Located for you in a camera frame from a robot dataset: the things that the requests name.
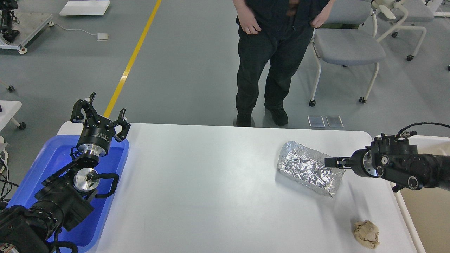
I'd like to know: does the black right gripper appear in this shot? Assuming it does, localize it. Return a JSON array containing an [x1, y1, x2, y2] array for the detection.
[[324, 149, 373, 178]]

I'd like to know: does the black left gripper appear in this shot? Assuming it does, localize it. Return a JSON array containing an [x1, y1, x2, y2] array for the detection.
[[70, 92, 131, 157]]

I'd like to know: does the aluminium foil tray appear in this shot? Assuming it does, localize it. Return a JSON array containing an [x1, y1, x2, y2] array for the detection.
[[277, 141, 345, 197]]

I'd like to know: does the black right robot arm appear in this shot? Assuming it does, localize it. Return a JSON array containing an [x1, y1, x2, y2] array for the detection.
[[324, 122, 450, 192]]

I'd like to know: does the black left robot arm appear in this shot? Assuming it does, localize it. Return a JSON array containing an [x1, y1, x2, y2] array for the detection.
[[0, 92, 131, 253]]

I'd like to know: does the right floor plate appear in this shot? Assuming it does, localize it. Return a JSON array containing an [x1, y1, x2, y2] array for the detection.
[[326, 116, 344, 128]]

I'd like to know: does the floor plate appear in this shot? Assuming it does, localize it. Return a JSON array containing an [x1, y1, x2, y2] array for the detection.
[[326, 116, 344, 128], [308, 116, 325, 128]]

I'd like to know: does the left floor plate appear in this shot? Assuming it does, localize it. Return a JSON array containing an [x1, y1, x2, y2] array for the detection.
[[308, 116, 325, 128]]

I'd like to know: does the blue plastic bin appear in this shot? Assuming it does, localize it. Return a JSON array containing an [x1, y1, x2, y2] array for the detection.
[[1, 135, 129, 253]]

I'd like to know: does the crumpled beige paper ball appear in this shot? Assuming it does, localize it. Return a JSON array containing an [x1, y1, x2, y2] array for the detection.
[[353, 220, 380, 249]]

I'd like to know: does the beige plastic bin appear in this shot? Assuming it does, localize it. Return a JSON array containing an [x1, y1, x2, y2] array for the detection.
[[374, 135, 450, 253]]

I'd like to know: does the white flat board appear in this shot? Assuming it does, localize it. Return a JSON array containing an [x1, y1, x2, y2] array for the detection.
[[59, 0, 110, 16]]

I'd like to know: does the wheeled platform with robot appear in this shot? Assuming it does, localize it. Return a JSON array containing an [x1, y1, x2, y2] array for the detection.
[[0, 0, 54, 54]]

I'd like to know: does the person in black clothes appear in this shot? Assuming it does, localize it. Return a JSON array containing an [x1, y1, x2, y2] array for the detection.
[[233, 0, 335, 128]]

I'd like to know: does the white power adapter with cable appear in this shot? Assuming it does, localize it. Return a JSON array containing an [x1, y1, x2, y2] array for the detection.
[[47, 21, 109, 41]]

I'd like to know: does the grey chair white frame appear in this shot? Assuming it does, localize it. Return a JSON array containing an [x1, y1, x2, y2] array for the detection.
[[309, 0, 386, 107]]

